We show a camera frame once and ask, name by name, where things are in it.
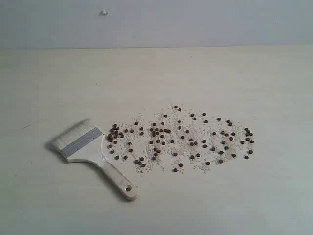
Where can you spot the small white wall fixture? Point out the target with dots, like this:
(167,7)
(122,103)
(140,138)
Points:
(103,12)

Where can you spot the white wooden paint brush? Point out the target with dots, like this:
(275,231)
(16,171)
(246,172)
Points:
(84,142)

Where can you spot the brown beans and rice grains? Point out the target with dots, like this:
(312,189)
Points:
(176,139)

